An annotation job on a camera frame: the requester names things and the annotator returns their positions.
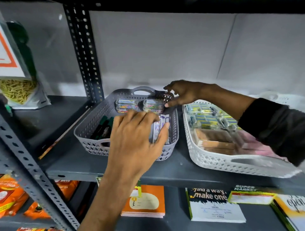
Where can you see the person's left hand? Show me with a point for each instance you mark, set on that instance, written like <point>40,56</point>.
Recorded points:
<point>131,145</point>

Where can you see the person's right hand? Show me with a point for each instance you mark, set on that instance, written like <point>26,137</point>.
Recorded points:
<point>188,91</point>

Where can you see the person's left thumb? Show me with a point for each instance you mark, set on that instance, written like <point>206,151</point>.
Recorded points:
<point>163,134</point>

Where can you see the person's right thumb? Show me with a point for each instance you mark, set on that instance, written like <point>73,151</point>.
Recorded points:
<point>174,101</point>

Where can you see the black dotted small box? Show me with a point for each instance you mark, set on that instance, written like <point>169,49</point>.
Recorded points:
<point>167,97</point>

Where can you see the white purple sachet pack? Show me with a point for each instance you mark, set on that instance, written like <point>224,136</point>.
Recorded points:
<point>160,122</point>

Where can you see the person's left forearm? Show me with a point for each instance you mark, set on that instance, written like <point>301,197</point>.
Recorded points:
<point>112,200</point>

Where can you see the person's right forearm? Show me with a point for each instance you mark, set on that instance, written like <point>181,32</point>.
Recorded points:
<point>266,121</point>

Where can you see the clear box of paper clips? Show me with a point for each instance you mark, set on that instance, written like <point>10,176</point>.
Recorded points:
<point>126,105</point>
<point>153,106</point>

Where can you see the stack of blue yellow boxes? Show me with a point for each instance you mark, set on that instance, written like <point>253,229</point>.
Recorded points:
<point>207,116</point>

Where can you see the grey metal shelf board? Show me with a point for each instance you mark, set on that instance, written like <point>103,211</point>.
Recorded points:
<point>43,121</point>
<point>166,171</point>

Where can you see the brown cardboard box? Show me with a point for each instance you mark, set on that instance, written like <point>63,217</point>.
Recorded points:
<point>214,146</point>
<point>212,134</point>

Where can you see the black green marker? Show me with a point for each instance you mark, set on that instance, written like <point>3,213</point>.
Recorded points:
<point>107,129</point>
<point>99,127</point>

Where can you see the white plastic basket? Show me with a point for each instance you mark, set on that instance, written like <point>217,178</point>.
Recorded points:
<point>214,159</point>
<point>286,98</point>

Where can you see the orange white notebook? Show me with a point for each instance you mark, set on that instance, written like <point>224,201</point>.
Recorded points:
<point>149,202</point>

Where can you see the grey plastic basket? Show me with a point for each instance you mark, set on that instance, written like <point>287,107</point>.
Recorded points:
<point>95,119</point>

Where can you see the black white notebook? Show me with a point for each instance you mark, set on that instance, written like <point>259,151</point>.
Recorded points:
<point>214,207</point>

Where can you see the pink packet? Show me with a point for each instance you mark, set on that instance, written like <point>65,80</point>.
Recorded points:
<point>257,146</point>

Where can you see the grey perforated rack upright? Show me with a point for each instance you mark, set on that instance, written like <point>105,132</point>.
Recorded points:
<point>31,166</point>
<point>83,52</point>

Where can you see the green yellow shelf label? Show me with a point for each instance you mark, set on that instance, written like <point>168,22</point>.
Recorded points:
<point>252,196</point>

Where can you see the orange snack packet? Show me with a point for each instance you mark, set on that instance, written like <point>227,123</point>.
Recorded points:
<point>10,195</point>
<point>68,189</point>
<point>35,229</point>

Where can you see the orange edged book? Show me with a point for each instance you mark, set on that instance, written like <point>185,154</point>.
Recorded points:
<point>48,150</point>

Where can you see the yellow black notebook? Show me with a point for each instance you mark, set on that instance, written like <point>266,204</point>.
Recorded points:
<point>290,211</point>

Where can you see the clear pouch of yellow sticks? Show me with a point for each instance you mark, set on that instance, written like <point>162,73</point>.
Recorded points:
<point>17,88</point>

